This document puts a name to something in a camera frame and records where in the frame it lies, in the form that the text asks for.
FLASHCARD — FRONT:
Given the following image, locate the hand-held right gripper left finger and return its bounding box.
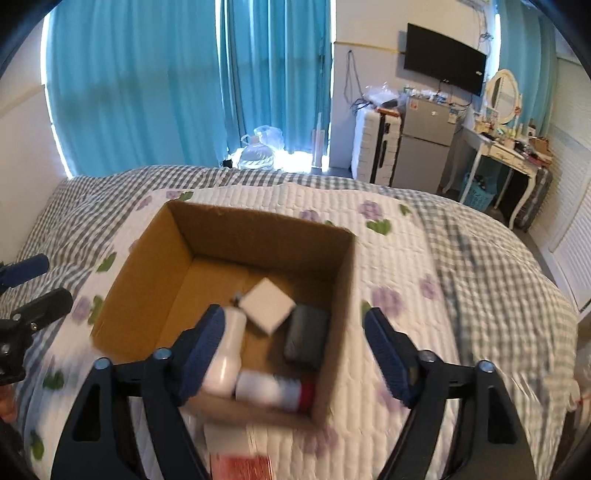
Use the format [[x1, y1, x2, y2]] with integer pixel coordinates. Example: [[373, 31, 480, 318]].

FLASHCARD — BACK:
[[50, 304, 226, 480]]

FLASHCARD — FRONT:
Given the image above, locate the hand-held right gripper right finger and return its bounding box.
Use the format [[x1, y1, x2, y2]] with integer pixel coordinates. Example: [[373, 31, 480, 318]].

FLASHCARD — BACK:
[[364, 308, 539, 480]]

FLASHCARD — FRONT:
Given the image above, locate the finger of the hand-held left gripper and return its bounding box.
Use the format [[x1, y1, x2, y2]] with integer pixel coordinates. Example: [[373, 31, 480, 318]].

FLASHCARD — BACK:
[[0, 254, 50, 292], [0, 288, 75, 384]]

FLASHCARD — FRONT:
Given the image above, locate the white plastic bottle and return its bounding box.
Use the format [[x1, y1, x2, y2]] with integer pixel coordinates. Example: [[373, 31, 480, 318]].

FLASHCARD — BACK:
[[199, 306, 248, 398]]

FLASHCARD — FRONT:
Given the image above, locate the cardboard box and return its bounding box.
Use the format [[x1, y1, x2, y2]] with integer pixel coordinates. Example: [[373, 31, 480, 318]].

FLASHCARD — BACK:
[[90, 200, 359, 431]]

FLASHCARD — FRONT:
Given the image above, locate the white cube box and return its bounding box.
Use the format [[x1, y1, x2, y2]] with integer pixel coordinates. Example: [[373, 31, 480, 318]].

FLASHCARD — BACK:
[[239, 278, 297, 334]]

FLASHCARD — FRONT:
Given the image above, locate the white bottle with red cap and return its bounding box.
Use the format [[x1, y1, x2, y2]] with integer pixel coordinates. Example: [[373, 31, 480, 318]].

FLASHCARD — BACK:
[[235, 371, 317, 413]]

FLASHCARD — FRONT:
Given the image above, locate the dark grey sponge block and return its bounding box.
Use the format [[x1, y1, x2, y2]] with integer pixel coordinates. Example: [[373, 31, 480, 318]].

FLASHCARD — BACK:
[[283, 305, 331, 371]]

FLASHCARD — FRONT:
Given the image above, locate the red and white packet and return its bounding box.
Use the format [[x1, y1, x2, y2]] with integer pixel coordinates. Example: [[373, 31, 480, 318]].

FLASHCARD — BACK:
[[203, 422, 274, 480]]

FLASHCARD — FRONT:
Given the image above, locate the person's left hand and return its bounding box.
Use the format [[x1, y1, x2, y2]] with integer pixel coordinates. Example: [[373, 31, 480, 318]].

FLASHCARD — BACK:
[[0, 384, 17, 423]]

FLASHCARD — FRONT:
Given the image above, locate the floral quilted blanket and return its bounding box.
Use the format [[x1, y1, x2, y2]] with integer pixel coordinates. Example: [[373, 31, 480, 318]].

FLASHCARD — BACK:
[[23, 182, 467, 480]]

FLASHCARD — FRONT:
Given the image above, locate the grey checked bed sheet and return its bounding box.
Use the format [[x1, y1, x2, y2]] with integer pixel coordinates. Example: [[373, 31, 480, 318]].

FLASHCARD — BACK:
[[0, 165, 579, 480]]

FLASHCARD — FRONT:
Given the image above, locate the blue laundry basket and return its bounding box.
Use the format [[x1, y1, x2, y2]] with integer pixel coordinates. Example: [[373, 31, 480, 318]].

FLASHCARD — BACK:
[[459, 172, 500, 214]]

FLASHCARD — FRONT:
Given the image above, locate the clear water jug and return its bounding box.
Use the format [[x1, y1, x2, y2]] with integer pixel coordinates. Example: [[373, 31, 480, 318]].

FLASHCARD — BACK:
[[238, 135, 276, 171]]

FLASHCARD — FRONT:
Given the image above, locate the white suitcase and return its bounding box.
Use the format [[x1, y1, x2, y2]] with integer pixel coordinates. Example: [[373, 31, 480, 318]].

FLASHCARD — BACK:
[[350, 110, 405, 185]]

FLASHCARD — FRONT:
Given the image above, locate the dark suitcase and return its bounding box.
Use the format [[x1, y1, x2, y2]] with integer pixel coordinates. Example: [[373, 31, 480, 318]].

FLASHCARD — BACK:
[[512, 167, 553, 232]]

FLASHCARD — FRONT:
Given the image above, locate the silver mini fridge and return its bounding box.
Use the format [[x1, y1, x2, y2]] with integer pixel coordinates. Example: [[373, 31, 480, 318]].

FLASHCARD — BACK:
[[389, 96, 458, 195]]

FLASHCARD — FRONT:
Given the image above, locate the clear plastic bag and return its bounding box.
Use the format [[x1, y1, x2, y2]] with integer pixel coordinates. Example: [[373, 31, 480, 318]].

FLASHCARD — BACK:
[[253, 126, 284, 150]]

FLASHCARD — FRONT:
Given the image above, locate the white dressing table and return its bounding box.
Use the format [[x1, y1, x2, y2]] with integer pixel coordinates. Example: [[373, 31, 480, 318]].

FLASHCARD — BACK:
[[442, 126, 550, 228]]

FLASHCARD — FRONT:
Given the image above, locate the white louvered cabinet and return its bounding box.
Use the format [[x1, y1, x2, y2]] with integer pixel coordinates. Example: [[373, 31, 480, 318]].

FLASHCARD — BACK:
[[526, 58, 591, 319]]

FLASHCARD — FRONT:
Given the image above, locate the oval vanity mirror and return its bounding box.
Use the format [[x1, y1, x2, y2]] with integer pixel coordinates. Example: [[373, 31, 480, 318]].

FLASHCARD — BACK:
[[484, 69, 523, 126]]

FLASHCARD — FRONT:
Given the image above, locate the blue side curtain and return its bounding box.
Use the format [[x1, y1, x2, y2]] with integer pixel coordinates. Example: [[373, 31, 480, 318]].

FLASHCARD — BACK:
[[495, 0, 559, 139]]

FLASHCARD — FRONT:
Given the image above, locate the wall-mounted television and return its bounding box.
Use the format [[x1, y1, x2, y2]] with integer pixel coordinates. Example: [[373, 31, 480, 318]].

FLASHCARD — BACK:
[[403, 23, 488, 97]]

